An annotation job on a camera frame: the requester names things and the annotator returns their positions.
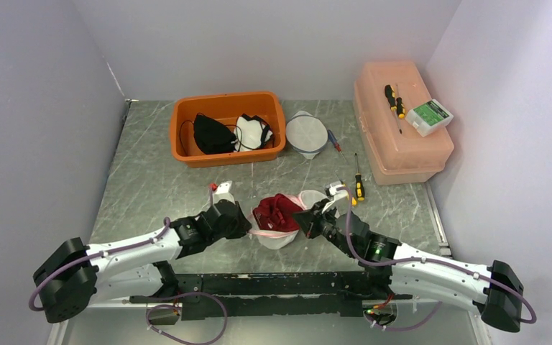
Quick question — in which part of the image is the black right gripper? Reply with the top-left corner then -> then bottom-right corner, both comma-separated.
293,198 -> 357,257

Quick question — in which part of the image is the red bra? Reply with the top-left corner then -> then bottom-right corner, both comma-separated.
252,193 -> 304,233

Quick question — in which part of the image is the white mesh pink-zip laundry bag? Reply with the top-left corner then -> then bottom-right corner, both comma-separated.
248,190 -> 327,250

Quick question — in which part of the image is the white mesh blue-zip laundry bag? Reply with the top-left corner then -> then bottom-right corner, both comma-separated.
286,111 -> 328,160

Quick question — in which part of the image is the black white bra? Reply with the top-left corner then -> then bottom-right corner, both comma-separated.
178,113 -> 277,153

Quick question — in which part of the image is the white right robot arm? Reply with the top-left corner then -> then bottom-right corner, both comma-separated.
293,201 -> 524,333

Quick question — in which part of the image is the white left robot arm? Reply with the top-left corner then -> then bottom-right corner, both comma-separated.
28,200 -> 252,323

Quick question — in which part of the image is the black yellow screwdriver on table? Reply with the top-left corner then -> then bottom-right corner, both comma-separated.
354,153 -> 366,201

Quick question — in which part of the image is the blue red screwdriver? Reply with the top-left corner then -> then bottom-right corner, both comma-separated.
327,129 -> 341,153

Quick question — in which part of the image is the translucent pink storage box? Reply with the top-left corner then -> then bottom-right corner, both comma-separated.
354,61 -> 454,185

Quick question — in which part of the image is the orange plastic tub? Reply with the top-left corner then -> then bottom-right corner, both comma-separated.
169,91 -> 286,168

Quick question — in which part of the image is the thin black yellow screwdriver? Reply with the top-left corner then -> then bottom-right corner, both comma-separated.
395,84 -> 405,134

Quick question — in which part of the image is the large black yellow screwdriver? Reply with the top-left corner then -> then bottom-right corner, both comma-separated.
384,84 -> 397,111

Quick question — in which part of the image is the white green small box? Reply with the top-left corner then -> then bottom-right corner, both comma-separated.
405,99 -> 454,137

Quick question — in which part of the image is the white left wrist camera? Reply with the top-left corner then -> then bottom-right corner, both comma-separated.
208,180 -> 236,205

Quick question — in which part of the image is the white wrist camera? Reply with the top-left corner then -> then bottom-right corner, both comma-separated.
322,181 -> 350,213
208,180 -> 236,205

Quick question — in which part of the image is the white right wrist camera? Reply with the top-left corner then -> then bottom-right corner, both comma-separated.
322,181 -> 350,213

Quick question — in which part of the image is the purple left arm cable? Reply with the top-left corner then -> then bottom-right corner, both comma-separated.
28,216 -> 173,313

